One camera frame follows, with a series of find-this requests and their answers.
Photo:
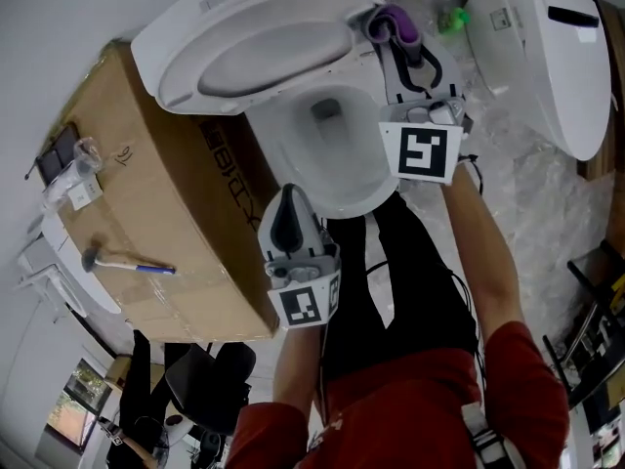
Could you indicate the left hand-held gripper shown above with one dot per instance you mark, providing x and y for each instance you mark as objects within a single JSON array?
[{"x": 303, "y": 306}]

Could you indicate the person's left forearm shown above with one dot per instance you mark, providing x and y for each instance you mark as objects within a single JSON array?
[{"x": 298, "y": 364}]

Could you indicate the white blue toilet brush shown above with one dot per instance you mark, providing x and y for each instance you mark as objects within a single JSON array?
[{"x": 122, "y": 262}]

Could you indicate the purple grey cleaning cloth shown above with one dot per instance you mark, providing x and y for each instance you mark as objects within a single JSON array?
[{"x": 405, "y": 27}]

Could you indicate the person's right forearm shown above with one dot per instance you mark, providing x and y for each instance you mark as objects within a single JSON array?
[{"x": 483, "y": 262}]

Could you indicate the green bottle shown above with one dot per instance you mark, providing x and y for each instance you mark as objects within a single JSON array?
[{"x": 454, "y": 20}]

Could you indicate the black flat tray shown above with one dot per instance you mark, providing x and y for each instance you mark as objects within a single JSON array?
[{"x": 58, "y": 152}]

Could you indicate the black metal table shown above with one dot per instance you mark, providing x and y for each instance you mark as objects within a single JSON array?
[{"x": 600, "y": 350}]

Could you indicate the wooden step platform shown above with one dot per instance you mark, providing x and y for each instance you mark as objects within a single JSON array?
[{"x": 616, "y": 115}]

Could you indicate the white toilet lid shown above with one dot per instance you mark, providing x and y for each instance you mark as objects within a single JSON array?
[{"x": 273, "y": 61}]

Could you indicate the white egg-shaped smart toilet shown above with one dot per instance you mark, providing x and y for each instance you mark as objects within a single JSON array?
[{"x": 552, "y": 91}]

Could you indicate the person's red shirt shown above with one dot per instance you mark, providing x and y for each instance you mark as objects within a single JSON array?
[{"x": 415, "y": 408}]

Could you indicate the person's black trousers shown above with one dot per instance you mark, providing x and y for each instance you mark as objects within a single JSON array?
[{"x": 410, "y": 286}]

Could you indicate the large cardboard box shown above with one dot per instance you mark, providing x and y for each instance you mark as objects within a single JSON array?
[{"x": 161, "y": 203}]

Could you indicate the black office chair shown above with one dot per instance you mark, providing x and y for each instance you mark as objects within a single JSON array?
[{"x": 210, "y": 389}]

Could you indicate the white toilet bowl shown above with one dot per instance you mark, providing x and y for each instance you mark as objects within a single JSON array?
[{"x": 342, "y": 174}]

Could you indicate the white flat-lid smart toilet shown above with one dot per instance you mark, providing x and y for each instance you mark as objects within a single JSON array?
[{"x": 73, "y": 271}]

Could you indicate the window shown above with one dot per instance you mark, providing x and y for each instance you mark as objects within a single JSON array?
[{"x": 73, "y": 408}]

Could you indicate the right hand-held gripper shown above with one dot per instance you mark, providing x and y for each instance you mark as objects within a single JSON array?
[{"x": 422, "y": 152}]

